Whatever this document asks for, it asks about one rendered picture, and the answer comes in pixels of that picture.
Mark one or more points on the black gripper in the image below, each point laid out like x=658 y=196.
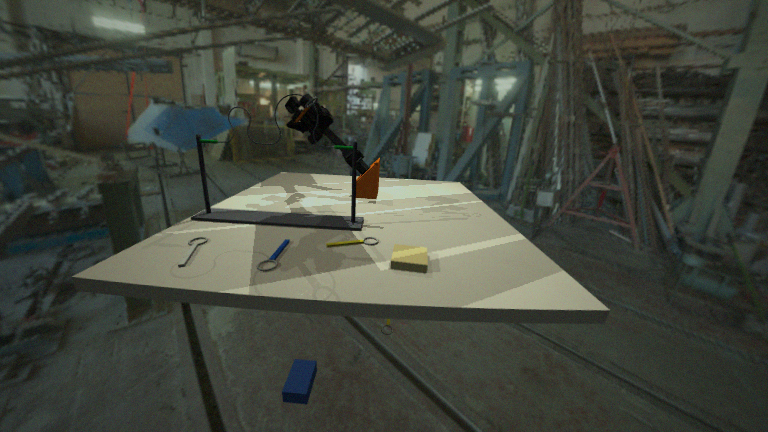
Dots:
x=305 y=123

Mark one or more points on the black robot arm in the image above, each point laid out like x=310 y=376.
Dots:
x=326 y=117

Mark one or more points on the pale grey loop with straight handle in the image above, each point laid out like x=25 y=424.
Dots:
x=191 y=251

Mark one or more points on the grey loop with blue handle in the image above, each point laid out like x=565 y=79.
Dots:
x=274 y=256

